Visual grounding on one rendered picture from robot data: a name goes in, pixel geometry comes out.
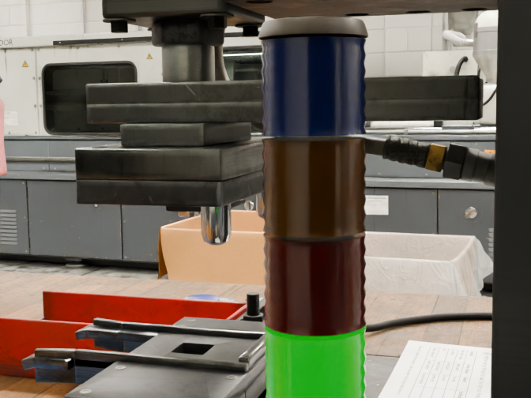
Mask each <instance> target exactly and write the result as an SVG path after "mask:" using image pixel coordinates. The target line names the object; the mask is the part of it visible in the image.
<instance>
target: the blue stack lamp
mask: <svg viewBox="0 0 531 398"><path fill-rule="evenodd" d="M365 43H366V39H363V38H356V37H341V36H308V37H289V38H278V39H266V40H263V41H261V45H262V55H261V60H262V71H261V75H262V80H263V82H262V87H261V90H262V95H263V98H262V110H263V114H262V125H263V131H262V135H264V136H288V137H309V136H345V135H360V134H366V130H365V127H364V125H365V122H366V119H367V118H366V115H365V111H364V110H365V107H366V103H367V102H366V99H365V95H364V94H365V91H366V87H367V86H366V83H365V80H364V78H365V75H366V72H367V71H366V67H365V64H364V63H365V59H366V56H367V55H366V51H365V48H364V47H365Z"/></svg>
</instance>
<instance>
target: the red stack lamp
mask: <svg viewBox="0 0 531 398"><path fill-rule="evenodd" d="M263 236H264V239H265V244H264V248H263V250H264V254H265V260H264V263H263V264H264V268H265V275H264V281H265V291H264V296H265V306H264V310H265V326H266V327H268V328H269V329H272V330H274V331H277V332H282V333H286V334H291V335H297V336H334V335H340V334H345V333H350V332H355V331H357V330H359V329H362V328H363V327H364V326H365V325H366V319H365V316H364V315H365V312H366V305H365V301H364V300H365V297H366V290H365V286H364V285H365V282H366V275H365V271H364V270H365V268H366V261H365V257H364V256H365V253H366V246H365V242H364V241H365V238H366V232H363V233H359V234H356V235H347V236H340V237H327V238H300V237H287V236H279V235H271V234H268V233H266V232H264V233H263Z"/></svg>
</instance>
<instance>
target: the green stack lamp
mask: <svg viewBox="0 0 531 398"><path fill-rule="evenodd" d="M365 331H366V325H365V326H364V327H363V328H362V329H359V330H357V331H355V332H350V333H345V334H340V335H334V336H297V335H291V334H286V333H282V332H277V331H274V330H272V329H269V328H268V327H266V325H265V333H266V335H265V346H266V351H265V360H266V366H265V374H266V381H265V387H266V391H267V393H266V396H265V398H366V396H365V388H366V381H365V374H366V367H365V364H364V363H365V360H366V352H365V349H364V348H365V345H366V338H365V335H364V333H365Z"/></svg>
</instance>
